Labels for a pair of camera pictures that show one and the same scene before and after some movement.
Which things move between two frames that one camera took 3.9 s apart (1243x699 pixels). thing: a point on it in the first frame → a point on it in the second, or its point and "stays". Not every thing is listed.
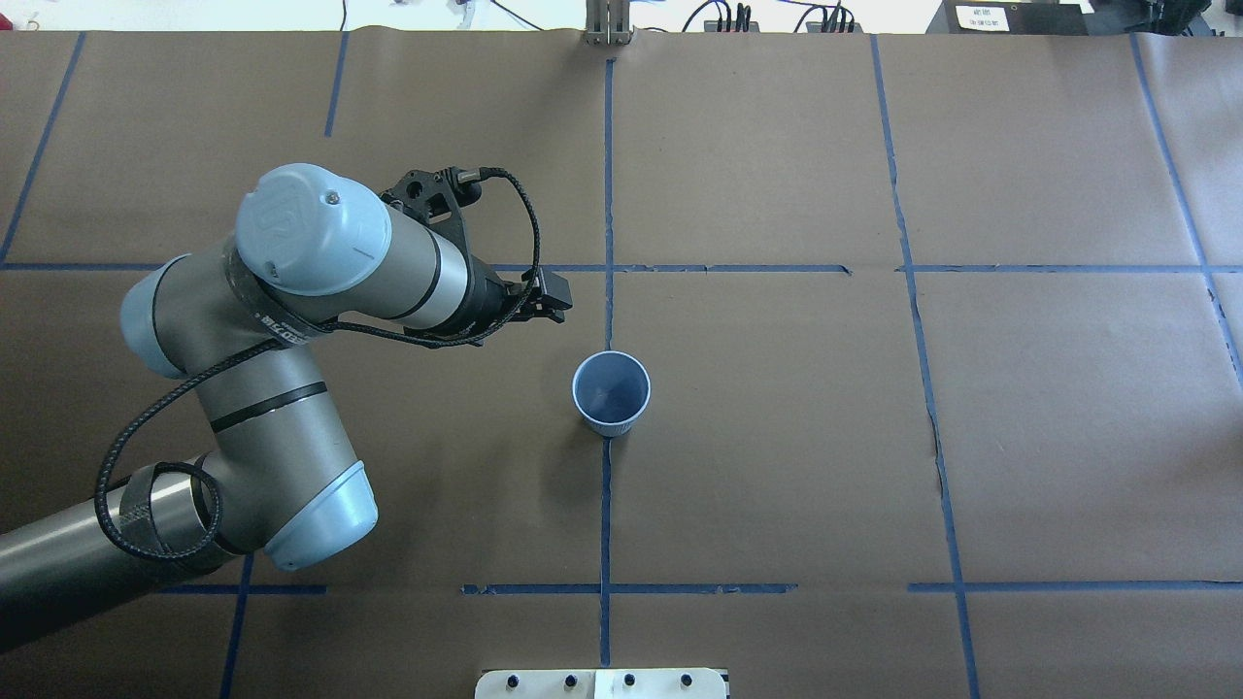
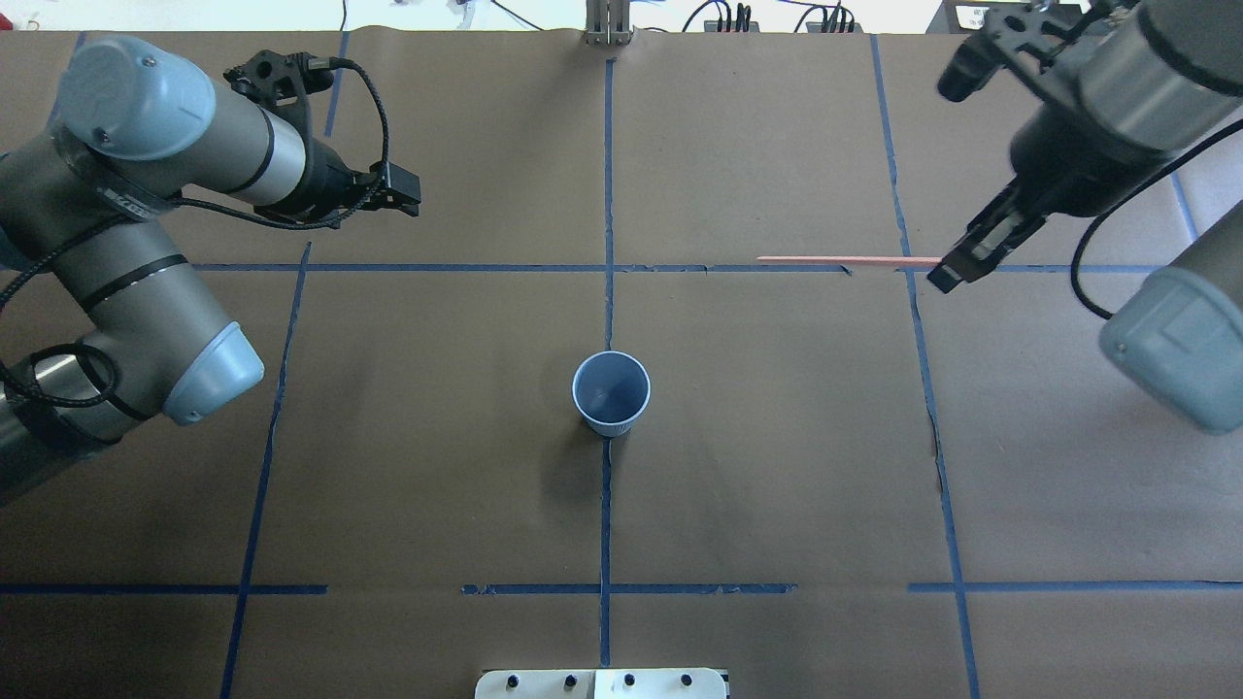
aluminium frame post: (596, 22) stays
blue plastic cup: (610, 391) stays
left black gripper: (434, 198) → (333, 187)
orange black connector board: (712, 26) stays
